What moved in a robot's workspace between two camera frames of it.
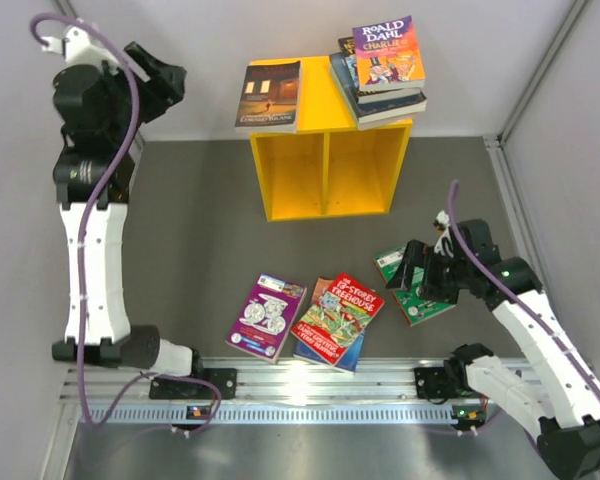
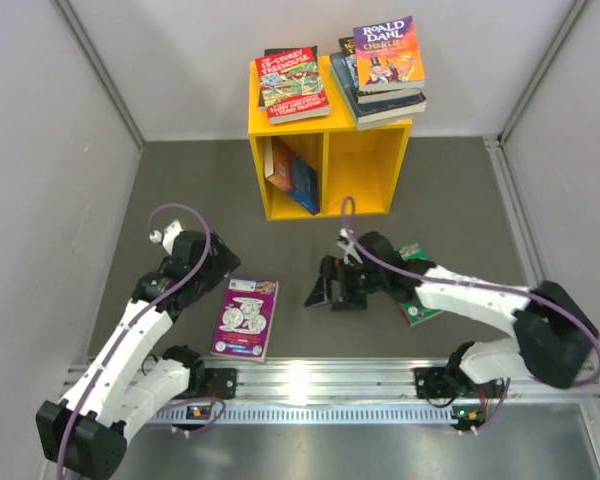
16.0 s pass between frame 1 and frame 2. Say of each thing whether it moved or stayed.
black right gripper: moved
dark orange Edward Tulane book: moved
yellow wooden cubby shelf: stayed
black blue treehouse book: stayed
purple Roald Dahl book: stayed
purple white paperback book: moved
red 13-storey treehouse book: moved
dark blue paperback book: stayed
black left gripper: moved
